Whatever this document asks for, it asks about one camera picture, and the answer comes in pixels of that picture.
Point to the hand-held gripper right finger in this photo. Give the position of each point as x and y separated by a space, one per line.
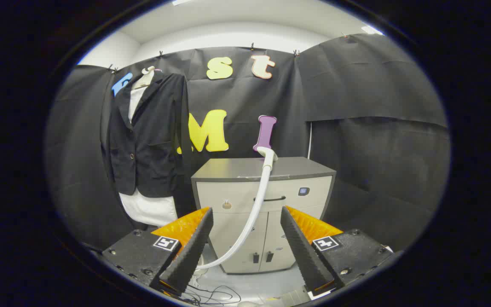
301 251

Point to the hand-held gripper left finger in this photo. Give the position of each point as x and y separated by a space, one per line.
192 251

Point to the white shirt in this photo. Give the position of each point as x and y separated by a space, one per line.
147 209

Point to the white garment steamer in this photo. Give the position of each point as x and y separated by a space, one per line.
259 194

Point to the black blazer jacket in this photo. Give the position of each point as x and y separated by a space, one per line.
156 145

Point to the cream clothes hanger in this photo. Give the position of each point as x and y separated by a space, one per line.
145 79

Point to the grey cabinet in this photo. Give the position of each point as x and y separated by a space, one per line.
245 170

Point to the black backdrop cloth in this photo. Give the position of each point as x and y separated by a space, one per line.
356 106

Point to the black cloth clip pair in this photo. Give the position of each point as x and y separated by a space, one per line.
112 68

